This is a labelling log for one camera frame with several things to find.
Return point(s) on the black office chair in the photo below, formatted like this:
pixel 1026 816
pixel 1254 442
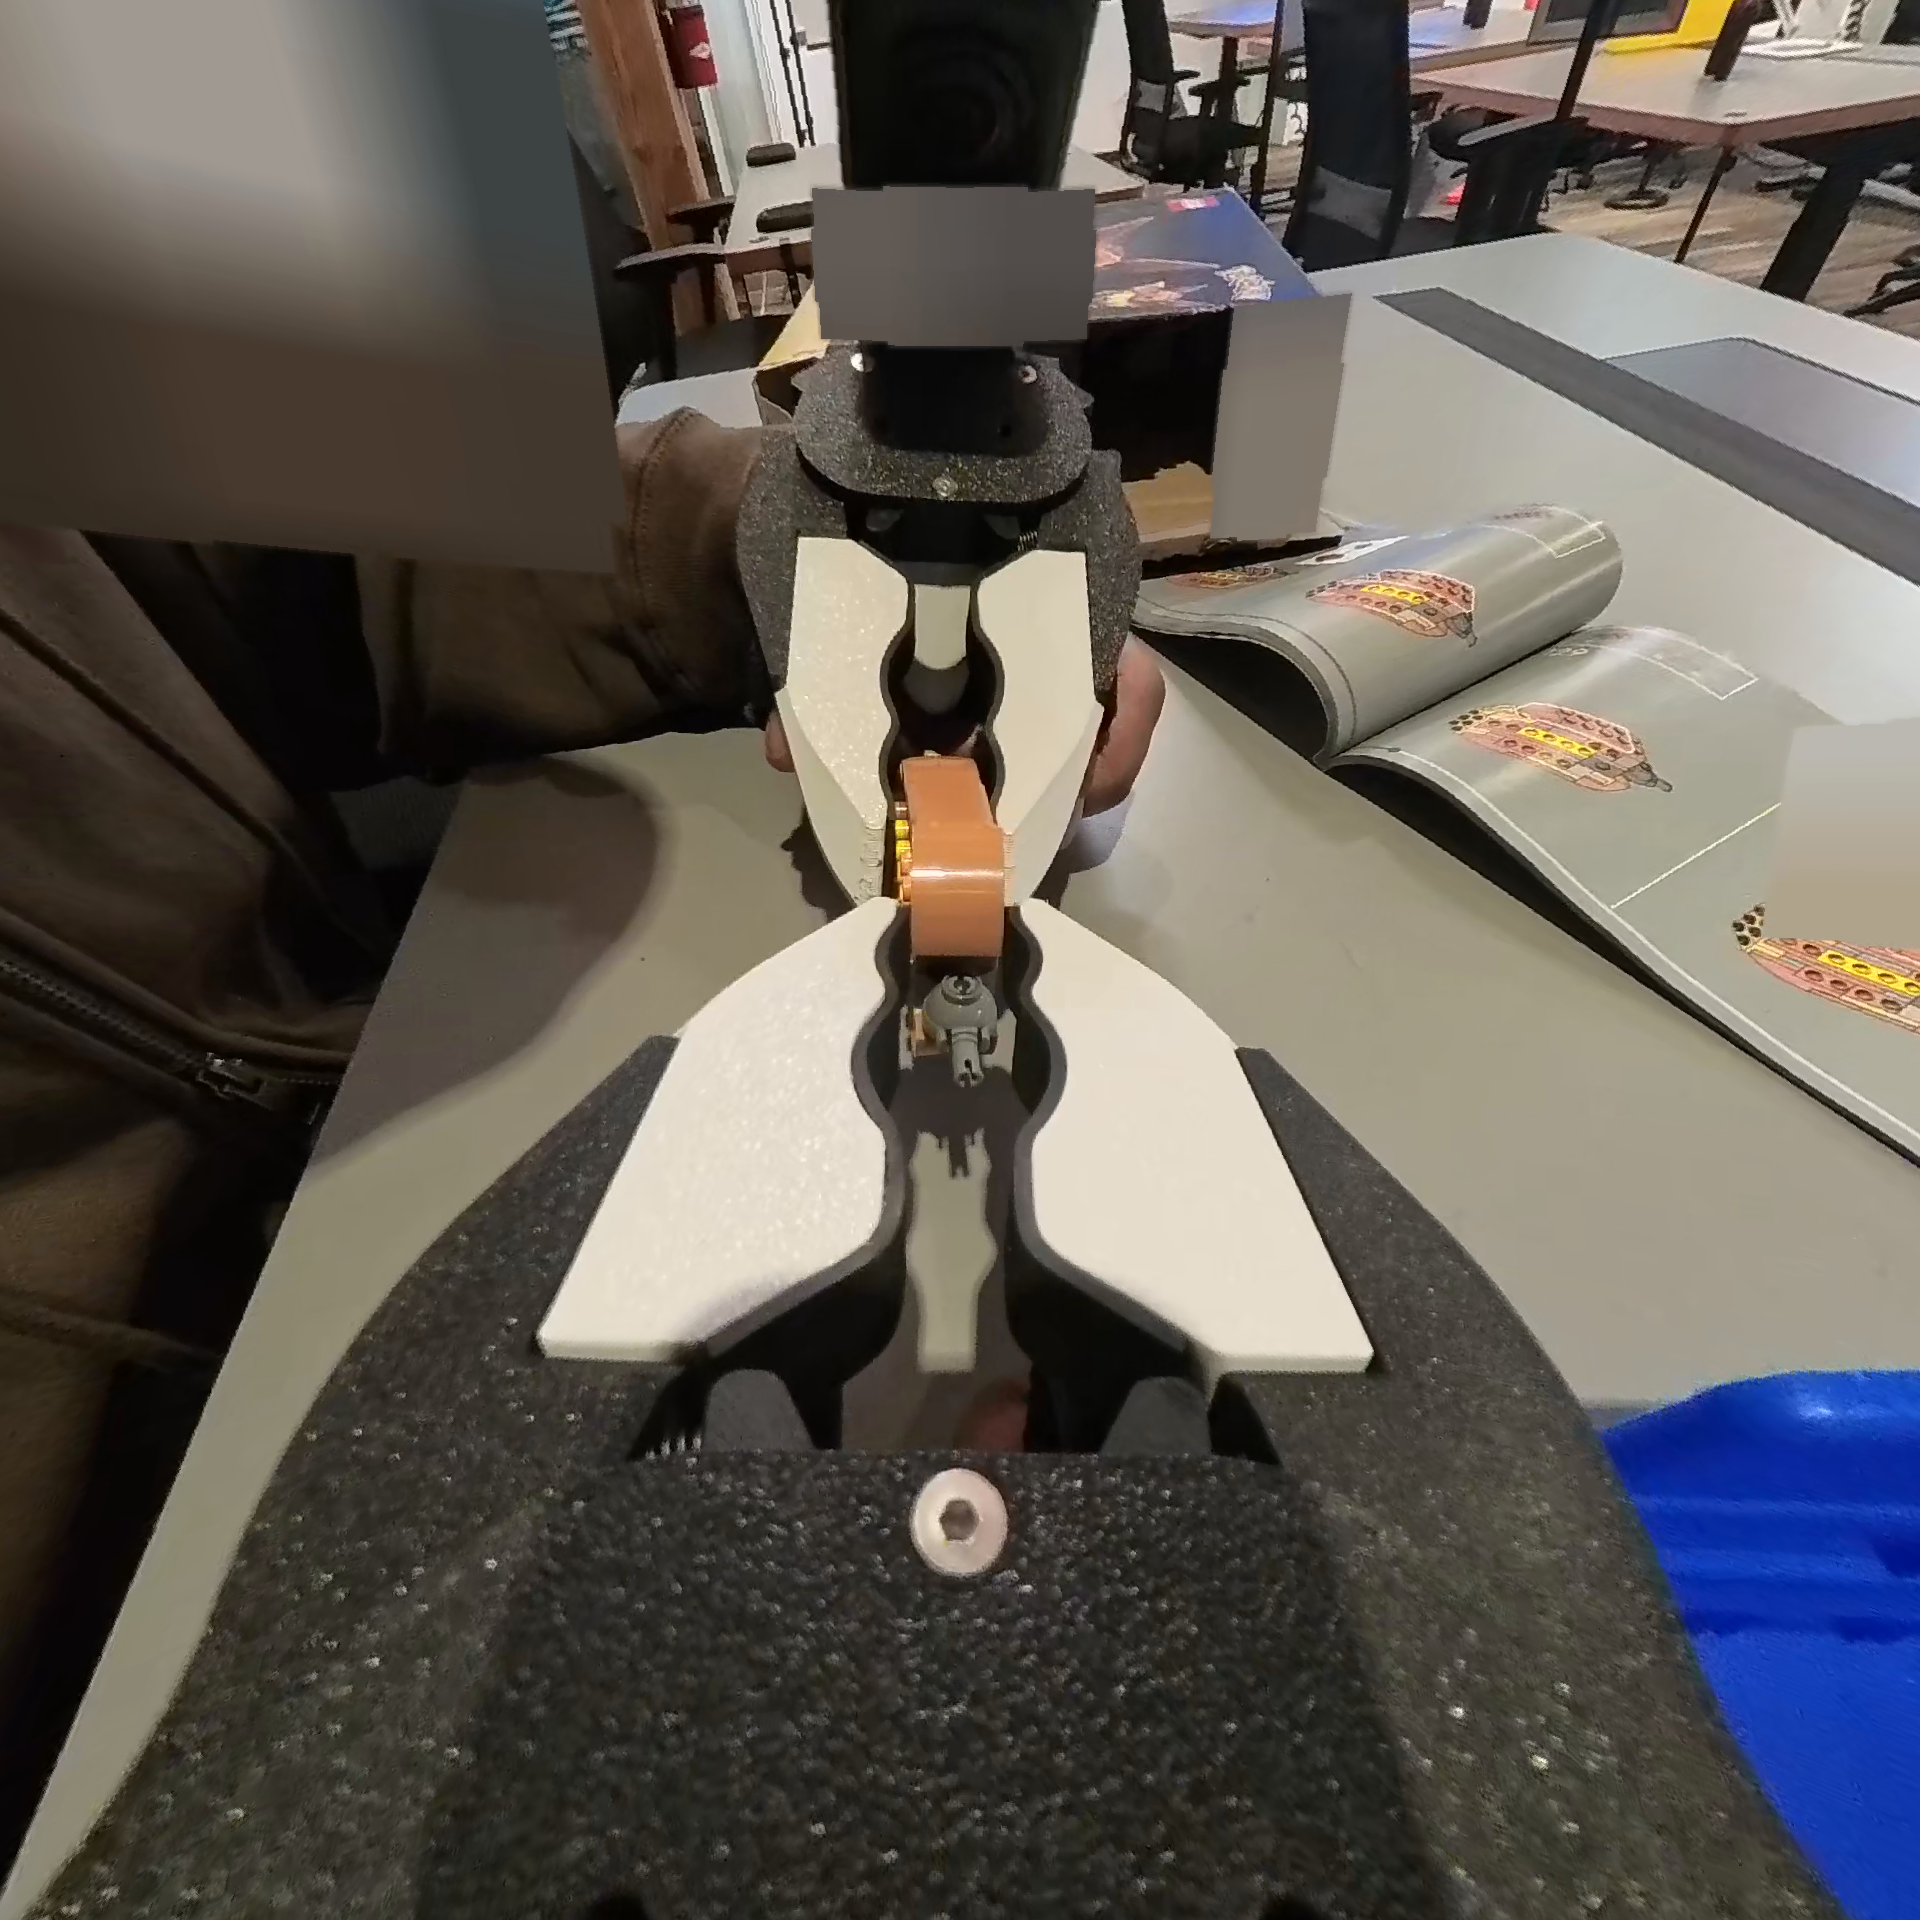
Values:
pixel 1162 90
pixel 1348 118

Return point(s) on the wooden pillar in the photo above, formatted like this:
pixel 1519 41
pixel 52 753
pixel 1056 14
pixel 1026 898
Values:
pixel 630 148

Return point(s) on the brown toy brick model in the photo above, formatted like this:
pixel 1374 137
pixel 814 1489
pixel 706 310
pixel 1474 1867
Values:
pixel 954 838

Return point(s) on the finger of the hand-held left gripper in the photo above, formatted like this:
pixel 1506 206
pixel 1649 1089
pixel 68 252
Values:
pixel 833 674
pixel 1050 674

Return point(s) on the person's left forearm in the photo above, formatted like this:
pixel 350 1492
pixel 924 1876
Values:
pixel 600 628

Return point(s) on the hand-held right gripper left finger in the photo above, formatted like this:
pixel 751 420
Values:
pixel 720 1185

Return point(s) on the person's left hand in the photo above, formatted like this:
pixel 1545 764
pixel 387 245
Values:
pixel 1131 733

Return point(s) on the wooden table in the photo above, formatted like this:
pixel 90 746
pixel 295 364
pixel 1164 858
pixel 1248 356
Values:
pixel 1723 98

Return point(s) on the blue storage bin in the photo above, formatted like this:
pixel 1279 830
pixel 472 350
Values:
pixel 1800 1651

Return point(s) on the printed cardboard box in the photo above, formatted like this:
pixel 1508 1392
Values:
pixel 1155 389

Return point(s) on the grey desk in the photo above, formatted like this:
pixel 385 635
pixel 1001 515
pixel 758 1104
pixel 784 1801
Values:
pixel 1348 1050

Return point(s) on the person's brown jacket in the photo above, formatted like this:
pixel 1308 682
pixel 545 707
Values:
pixel 119 901

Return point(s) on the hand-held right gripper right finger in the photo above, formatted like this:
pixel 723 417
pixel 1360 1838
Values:
pixel 1201 1185

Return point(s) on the grey instruction booklet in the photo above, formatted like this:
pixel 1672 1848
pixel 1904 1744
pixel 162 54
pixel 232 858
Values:
pixel 1500 838

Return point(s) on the red fire extinguisher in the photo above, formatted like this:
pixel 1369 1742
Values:
pixel 691 44

